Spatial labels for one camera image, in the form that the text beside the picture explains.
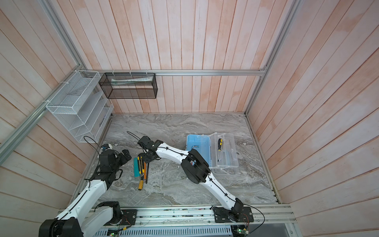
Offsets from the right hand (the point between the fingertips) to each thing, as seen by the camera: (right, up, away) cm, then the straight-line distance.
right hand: (147, 158), depth 95 cm
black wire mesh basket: (-16, +51, +9) cm, 54 cm away
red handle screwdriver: (+32, +7, +5) cm, 33 cm away
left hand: (-12, +3, -9) cm, 15 cm away
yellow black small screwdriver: (+46, +11, -8) cm, 48 cm away
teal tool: (-5, -7, -7) cm, 11 cm away
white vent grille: (+39, -30, -25) cm, 55 cm away
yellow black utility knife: (-3, -3, -5) cm, 6 cm away
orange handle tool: (+1, -7, -7) cm, 10 cm away
